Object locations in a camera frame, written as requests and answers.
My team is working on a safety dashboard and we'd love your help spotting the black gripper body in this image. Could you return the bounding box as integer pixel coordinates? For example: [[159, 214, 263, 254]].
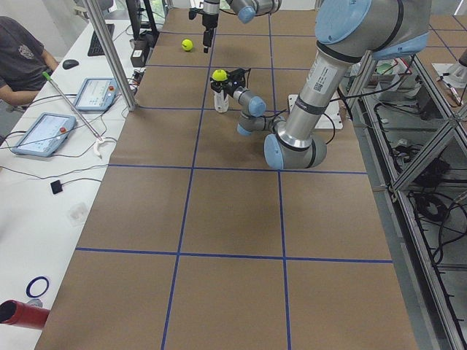
[[222, 68, 251, 97], [188, 7, 220, 31]]

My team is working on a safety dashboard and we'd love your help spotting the Roland Garros tennis ball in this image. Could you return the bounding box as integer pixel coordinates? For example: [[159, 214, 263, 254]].
[[212, 69, 228, 82]]

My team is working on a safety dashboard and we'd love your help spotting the clear tennis ball can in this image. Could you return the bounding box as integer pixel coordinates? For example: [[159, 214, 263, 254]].
[[214, 89, 229, 113]]

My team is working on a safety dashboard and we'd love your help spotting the Wilson tennis ball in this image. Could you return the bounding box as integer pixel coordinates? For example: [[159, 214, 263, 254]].
[[182, 39, 193, 52]]

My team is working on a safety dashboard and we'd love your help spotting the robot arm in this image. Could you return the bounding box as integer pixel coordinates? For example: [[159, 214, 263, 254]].
[[188, 0, 282, 53], [211, 0, 432, 170]]

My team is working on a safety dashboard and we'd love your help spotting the black keyboard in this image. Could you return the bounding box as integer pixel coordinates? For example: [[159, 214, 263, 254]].
[[87, 23, 115, 57]]

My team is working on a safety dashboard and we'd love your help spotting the far blue teach pendant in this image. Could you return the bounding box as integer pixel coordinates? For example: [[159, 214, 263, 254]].
[[74, 77, 118, 112]]

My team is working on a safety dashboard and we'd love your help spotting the blue teach pendant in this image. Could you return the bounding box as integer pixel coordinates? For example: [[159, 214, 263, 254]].
[[11, 112, 76, 158], [74, 77, 118, 112]]

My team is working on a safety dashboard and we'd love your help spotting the black computer mouse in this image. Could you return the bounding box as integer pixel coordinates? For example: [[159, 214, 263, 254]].
[[62, 59, 80, 70]]

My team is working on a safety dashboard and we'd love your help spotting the brown paper table mat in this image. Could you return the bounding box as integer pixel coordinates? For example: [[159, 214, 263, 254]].
[[36, 9, 417, 349]]

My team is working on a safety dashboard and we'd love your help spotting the near blue teach pendant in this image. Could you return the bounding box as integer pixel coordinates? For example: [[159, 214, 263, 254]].
[[11, 112, 76, 158]]

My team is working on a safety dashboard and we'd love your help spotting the small black square device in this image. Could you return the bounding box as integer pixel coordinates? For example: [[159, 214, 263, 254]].
[[50, 179, 63, 195]]

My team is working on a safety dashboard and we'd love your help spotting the seated person grey shirt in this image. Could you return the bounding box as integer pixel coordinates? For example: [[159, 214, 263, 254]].
[[1, 16, 58, 106]]

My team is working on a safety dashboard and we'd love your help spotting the blue tape roll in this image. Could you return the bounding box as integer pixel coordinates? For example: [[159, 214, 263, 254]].
[[26, 276, 50, 299]]

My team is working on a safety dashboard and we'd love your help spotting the red cylinder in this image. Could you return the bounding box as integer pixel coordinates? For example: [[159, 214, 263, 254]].
[[1, 300, 50, 330]]

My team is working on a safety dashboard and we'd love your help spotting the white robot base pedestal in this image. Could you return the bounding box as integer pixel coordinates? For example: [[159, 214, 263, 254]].
[[287, 93, 344, 130]]

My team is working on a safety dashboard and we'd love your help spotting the aluminium frame post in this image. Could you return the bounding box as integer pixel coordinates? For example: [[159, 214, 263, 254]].
[[83, 0, 136, 112]]

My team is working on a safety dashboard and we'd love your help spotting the grabber stick green handle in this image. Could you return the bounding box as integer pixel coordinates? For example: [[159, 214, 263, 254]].
[[42, 71, 109, 159]]

